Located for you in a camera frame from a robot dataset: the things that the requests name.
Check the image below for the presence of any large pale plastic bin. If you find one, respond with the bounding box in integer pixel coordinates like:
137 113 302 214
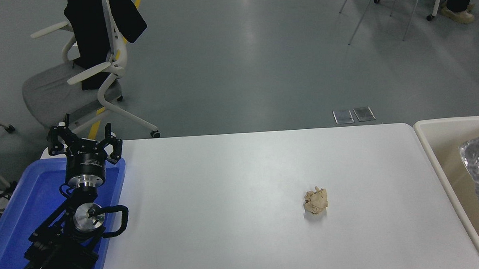
412 116 479 269

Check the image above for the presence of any black jacket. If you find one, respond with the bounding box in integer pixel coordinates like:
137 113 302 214
63 0 152 92

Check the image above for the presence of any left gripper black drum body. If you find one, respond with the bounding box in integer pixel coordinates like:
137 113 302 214
63 139 111 179

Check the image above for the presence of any crumpled tan paper ball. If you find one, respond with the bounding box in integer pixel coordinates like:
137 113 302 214
302 185 330 216

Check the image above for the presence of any metal floor plate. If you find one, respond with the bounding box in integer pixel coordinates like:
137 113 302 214
332 109 355 125
353 106 377 123

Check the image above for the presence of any blue plastic tray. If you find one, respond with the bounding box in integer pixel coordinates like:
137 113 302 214
0 152 134 269

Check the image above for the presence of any grey office chair white frame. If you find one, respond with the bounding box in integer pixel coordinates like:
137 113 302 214
16 0 162 148

